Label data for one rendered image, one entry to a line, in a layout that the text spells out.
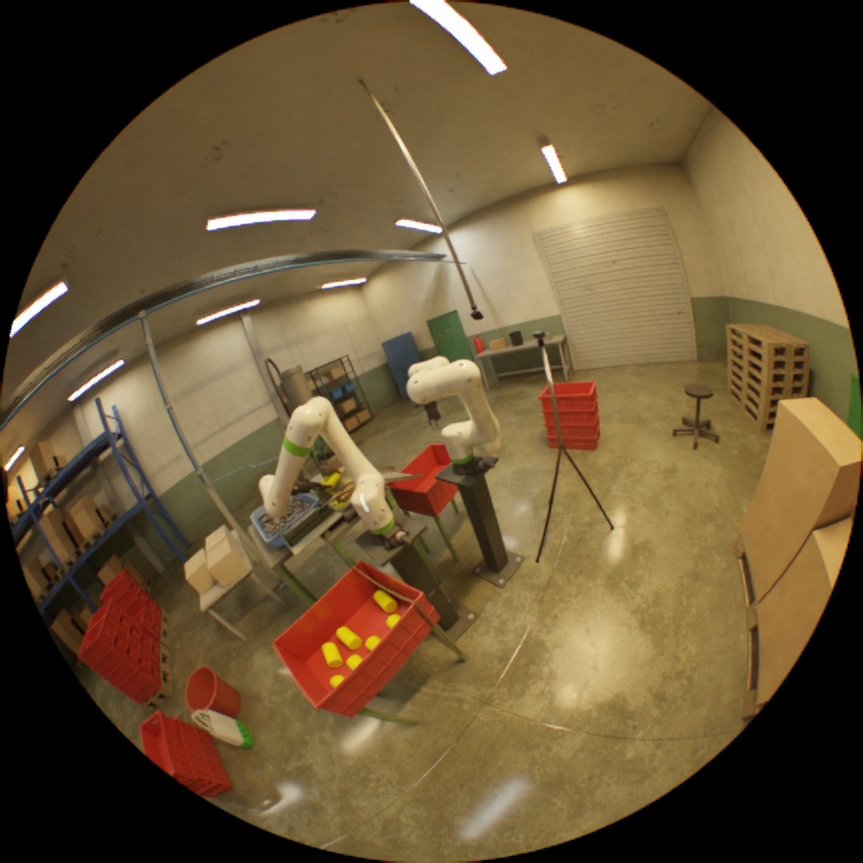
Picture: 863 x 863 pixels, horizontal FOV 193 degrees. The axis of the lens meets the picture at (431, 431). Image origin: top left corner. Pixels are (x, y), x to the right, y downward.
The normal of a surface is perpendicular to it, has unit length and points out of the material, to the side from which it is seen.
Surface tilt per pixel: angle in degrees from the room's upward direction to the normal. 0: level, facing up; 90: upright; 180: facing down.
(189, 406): 90
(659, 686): 0
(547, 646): 0
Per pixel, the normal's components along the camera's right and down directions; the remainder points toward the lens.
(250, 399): 0.76, -0.04
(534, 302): -0.56, 0.48
